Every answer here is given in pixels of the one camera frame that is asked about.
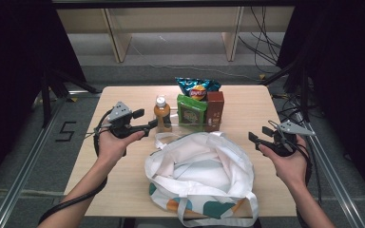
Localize brown carton box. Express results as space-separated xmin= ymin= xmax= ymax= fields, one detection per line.
xmin=204 ymin=90 xmax=225 ymax=133

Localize person's left hand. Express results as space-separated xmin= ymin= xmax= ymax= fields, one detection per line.
xmin=97 ymin=129 xmax=145 ymax=166

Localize beige office desk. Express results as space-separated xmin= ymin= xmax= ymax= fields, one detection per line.
xmin=56 ymin=5 xmax=297 ymax=64

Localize blue chips bag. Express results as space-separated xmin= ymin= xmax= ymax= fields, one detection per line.
xmin=174 ymin=76 xmax=222 ymax=102

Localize clear plastic bin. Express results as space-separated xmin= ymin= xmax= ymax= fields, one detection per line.
xmin=153 ymin=93 xmax=223 ymax=133

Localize person's right hand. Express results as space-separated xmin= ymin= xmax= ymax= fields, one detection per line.
xmin=259 ymin=135 xmax=310 ymax=188

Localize orange juice bottle white cap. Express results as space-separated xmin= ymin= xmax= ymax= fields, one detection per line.
xmin=153 ymin=95 xmax=173 ymax=133

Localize green snack packet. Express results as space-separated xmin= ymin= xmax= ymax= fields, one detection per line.
xmin=176 ymin=93 xmax=209 ymax=132

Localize black curtain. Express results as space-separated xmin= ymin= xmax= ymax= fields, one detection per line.
xmin=277 ymin=0 xmax=365 ymax=200
xmin=0 ymin=0 xmax=88 ymax=198

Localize metal floor rail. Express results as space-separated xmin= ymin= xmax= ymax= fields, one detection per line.
xmin=297 ymin=119 xmax=365 ymax=228
xmin=0 ymin=90 xmax=103 ymax=228

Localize black tripod stand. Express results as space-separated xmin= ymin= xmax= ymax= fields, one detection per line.
xmin=260 ymin=59 xmax=312 ymax=124
xmin=40 ymin=67 xmax=102 ymax=128

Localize black floor cables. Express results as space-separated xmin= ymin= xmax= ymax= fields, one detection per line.
xmin=237 ymin=6 xmax=283 ymax=75

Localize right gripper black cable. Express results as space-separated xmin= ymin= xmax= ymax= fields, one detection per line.
xmin=297 ymin=142 xmax=314 ymax=186

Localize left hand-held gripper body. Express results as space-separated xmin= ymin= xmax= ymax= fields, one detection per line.
xmin=106 ymin=101 xmax=138 ymax=140

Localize white tote bag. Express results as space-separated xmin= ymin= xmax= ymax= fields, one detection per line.
xmin=144 ymin=130 xmax=260 ymax=228

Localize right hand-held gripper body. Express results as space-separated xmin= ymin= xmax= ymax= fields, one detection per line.
xmin=270 ymin=120 xmax=317 ymax=158

